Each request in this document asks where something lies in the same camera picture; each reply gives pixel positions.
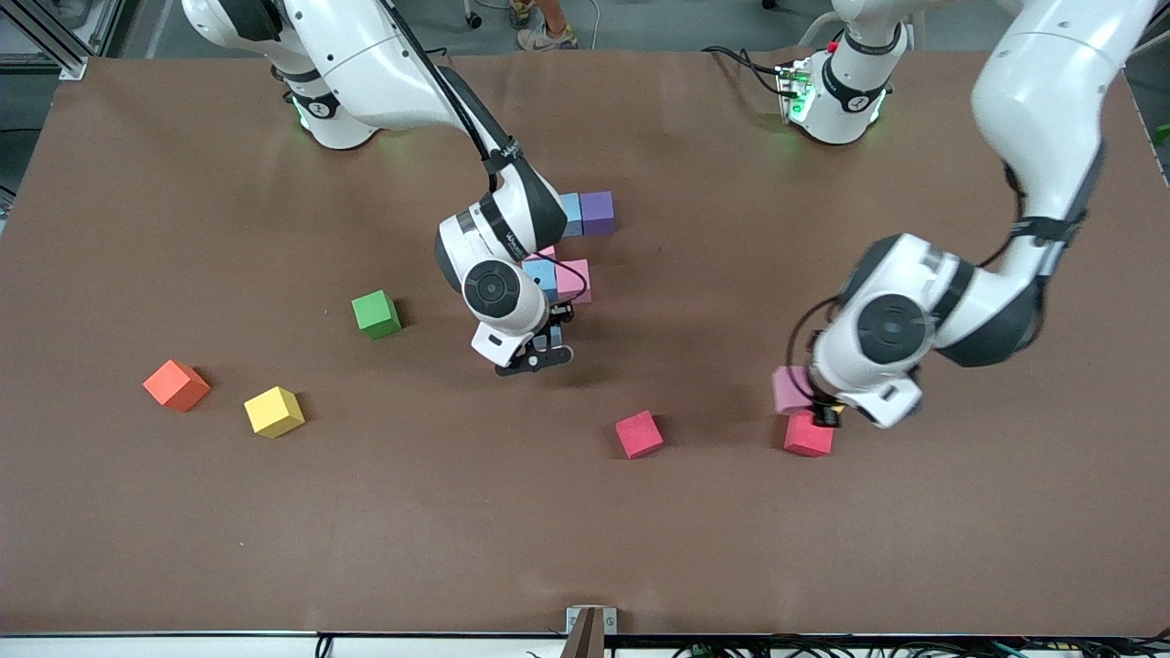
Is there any red foam cube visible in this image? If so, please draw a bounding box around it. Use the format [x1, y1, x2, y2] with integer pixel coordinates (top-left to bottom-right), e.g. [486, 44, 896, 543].
[614, 409, 665, 460]
[783, 411, 835, 458]

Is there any purple foam cube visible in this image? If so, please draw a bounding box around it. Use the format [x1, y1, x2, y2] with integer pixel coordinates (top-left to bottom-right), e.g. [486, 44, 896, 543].
[581, 191, 616, 237]

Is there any green foam cube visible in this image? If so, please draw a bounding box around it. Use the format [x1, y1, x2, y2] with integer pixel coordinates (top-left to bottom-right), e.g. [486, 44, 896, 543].
[351, 290, 403, 341]

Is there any large table cover mat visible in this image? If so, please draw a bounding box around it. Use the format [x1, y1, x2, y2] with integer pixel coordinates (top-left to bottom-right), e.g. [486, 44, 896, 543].
[0, 50, 1170, 637]

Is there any beige shoe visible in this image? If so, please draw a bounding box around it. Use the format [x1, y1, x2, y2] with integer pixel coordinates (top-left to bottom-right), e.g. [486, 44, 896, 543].
[516, 23, 580, 53]

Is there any orange foam cube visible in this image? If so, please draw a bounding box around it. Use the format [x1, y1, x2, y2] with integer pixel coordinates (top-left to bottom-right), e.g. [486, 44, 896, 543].
[143, 359, 212, 413]

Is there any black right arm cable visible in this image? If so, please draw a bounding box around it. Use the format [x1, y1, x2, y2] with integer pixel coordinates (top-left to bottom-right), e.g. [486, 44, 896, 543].
[379, 0, 590, 304]

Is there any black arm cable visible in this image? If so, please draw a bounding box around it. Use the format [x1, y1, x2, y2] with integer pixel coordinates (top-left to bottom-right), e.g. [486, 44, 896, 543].
[786, 160, 1093, 412]
[379, 0, 590, 304]

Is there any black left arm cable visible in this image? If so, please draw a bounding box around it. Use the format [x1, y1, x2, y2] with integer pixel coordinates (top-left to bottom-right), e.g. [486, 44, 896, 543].
[786, 160, 1093, 412]

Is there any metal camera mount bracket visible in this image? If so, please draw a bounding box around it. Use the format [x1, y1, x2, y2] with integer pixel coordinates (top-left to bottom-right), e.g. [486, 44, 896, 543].
[565, 606, 618, 658]

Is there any black base cable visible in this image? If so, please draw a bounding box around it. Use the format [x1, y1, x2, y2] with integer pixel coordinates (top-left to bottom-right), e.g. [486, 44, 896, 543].
[701, 45, 796, 97]

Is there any aluminium frame post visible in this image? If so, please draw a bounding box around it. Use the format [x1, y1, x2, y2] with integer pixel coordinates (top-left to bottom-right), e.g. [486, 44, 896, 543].
[1095, 0, 1170, 71]
[0, 0, 124, 81]

